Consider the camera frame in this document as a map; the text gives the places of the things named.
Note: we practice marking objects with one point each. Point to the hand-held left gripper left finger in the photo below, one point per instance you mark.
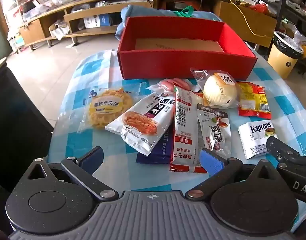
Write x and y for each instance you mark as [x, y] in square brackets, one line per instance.
[91, 158]

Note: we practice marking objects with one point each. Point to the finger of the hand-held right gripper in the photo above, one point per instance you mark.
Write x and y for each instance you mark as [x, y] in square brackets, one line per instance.
[275, 147]

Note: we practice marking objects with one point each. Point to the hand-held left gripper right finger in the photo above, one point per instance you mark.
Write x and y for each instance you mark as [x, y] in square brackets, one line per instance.
[211, 162]

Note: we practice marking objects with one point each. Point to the white cake packet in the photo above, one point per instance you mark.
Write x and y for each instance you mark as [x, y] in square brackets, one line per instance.
[252, 137]

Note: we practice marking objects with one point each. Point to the small white date packet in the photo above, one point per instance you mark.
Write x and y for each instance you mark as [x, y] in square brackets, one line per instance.
[213, 130]

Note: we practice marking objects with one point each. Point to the long red white packet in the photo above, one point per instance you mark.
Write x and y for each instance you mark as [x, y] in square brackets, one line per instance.
[184, 120]

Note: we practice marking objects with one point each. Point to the red yellow snack packet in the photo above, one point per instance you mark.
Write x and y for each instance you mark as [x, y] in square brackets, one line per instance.
[252, 100]

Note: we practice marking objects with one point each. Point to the blue wafer biscuit packet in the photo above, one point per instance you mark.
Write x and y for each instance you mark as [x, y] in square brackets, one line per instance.
[160, 150]

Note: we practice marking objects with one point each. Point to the yellow waffle packet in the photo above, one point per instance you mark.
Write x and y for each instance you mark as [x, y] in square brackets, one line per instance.
[105, 107]

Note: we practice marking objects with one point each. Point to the clear packet with white bun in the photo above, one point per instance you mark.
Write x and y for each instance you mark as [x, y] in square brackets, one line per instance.
[218, 92]

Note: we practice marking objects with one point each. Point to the sausage packet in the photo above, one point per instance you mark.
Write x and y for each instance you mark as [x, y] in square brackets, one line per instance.
[168, 82]

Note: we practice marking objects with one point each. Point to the red cardboard box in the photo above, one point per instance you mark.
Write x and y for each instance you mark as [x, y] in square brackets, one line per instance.
[168, 65]

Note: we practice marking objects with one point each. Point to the yellow trash bin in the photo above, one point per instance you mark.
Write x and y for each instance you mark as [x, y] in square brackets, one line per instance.
[280, 62]

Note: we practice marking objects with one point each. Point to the black chair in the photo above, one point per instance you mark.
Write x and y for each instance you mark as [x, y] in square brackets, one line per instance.
[15, 120]

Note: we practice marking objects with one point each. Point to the blue checkered tablecloth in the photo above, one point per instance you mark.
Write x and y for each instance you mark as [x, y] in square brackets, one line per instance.
[93, 65]

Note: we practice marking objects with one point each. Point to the wooden television stand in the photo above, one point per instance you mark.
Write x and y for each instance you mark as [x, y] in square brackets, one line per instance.
[243, 20]

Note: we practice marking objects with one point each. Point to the white paper bag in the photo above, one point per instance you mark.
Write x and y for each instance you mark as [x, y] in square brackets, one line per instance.
[58, 31]

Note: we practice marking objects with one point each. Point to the white blue carton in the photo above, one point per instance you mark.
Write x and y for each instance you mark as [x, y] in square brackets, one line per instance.
[95, 21]

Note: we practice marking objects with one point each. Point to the red plastic bag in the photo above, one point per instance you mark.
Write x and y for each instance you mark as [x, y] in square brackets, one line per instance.
[259, 8]

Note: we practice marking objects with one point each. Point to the blue rolled cushion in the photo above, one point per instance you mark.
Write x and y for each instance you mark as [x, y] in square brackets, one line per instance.
[135, 12]

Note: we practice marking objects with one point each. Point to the orange bag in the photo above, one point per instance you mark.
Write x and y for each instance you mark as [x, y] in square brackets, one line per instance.
[168, 5]

